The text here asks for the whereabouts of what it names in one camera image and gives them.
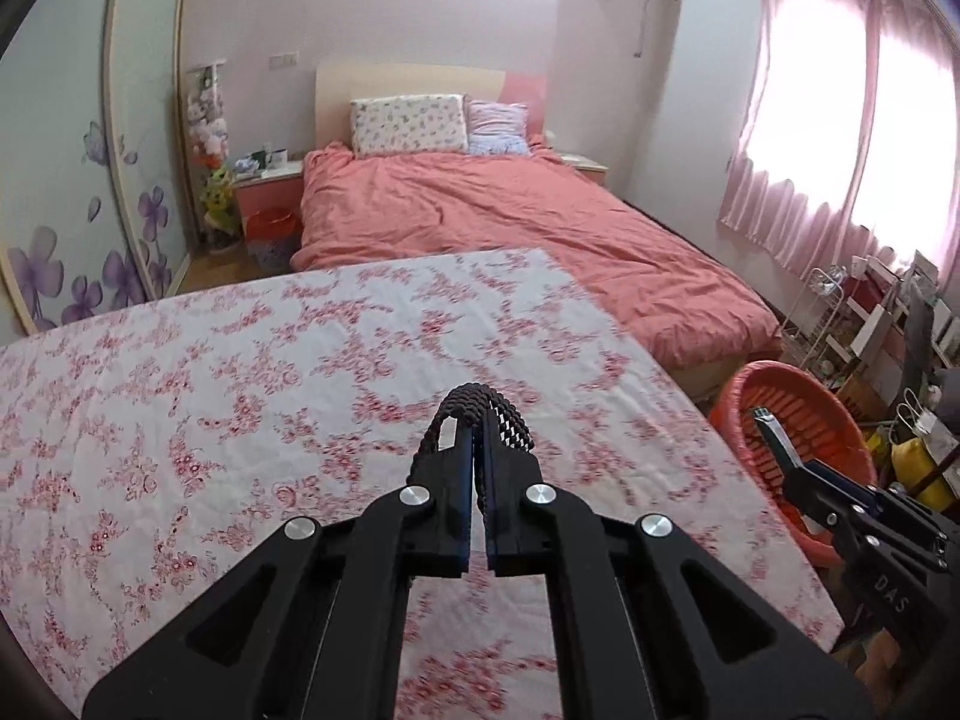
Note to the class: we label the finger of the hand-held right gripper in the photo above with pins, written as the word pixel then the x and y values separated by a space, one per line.
pixel 840 478
pixel 776 446

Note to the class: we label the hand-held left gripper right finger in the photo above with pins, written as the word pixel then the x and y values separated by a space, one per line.
pixel 510 487

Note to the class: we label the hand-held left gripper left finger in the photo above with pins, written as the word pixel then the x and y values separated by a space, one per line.
pixel 450 480

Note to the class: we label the orange plastic basket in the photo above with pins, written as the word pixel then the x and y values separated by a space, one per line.
pixel 817 420

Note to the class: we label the black checkered headband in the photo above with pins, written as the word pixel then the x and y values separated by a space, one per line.
pixel 480 396

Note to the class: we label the yellow bottle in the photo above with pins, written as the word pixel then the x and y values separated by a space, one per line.
pixel 919 469

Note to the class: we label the white paper bag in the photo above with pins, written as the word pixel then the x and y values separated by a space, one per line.
pixel 926 420

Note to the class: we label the white storage rack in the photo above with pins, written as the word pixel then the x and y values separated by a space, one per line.
pixel 862 307

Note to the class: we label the pink duvet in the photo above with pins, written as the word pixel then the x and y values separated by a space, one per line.
pixel 487 217

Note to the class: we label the floral tablecloth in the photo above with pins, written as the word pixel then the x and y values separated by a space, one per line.
pixel 187 405

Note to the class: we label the red bag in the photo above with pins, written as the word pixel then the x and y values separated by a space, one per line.
pixel 270 229

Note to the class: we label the pink curtain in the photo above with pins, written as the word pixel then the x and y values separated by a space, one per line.
pixel 825 127

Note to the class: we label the beige nightstand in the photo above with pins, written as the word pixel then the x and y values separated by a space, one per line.
pixel 585 163

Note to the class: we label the pink nightstand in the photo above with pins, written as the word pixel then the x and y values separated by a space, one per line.
pixel 266 191

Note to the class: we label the pink ruffled pillow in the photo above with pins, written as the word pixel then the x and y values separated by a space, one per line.
pixel 496 127

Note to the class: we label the floral pillow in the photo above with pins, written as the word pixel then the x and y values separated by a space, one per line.
pixel 409 124

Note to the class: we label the yellow plush toy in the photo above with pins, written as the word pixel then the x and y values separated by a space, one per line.
pixel 219 199

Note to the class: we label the beige and pink headboard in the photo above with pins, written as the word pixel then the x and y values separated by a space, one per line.
pixel 397 82

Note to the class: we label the hanging plush toys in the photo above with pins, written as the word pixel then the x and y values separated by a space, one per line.
pixel 208 112

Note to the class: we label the wardrobe with purple flower doors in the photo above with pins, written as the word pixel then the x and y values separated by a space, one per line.
pixel 67 165

